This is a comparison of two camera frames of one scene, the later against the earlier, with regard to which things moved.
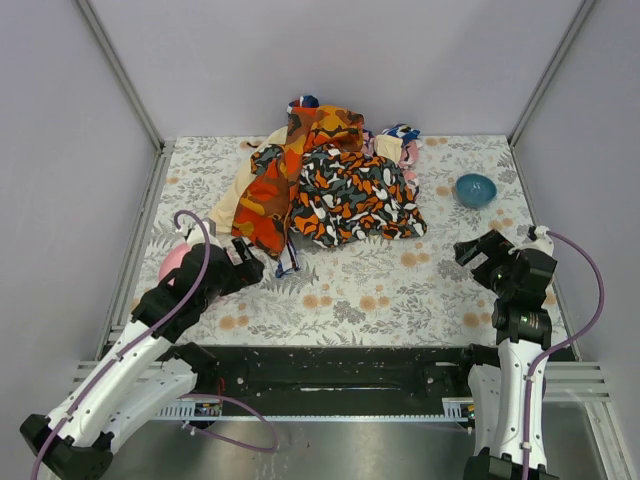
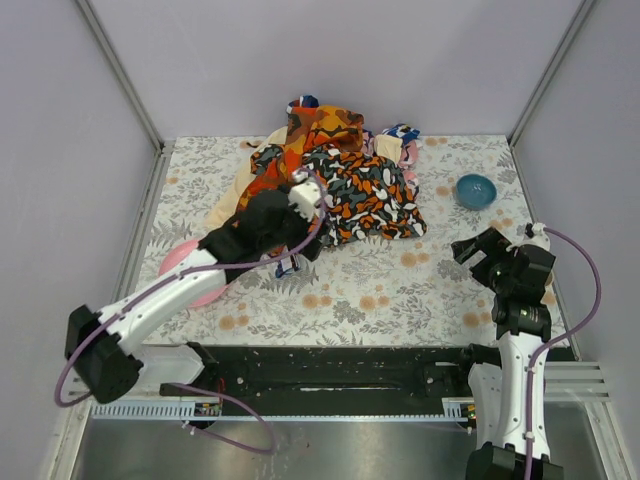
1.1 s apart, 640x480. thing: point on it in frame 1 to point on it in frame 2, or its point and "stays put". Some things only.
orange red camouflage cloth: [265, 204] stays put
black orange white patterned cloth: [348, 195] stays put
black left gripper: [239, 270] to [310, 236]
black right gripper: [486, 261] stays put
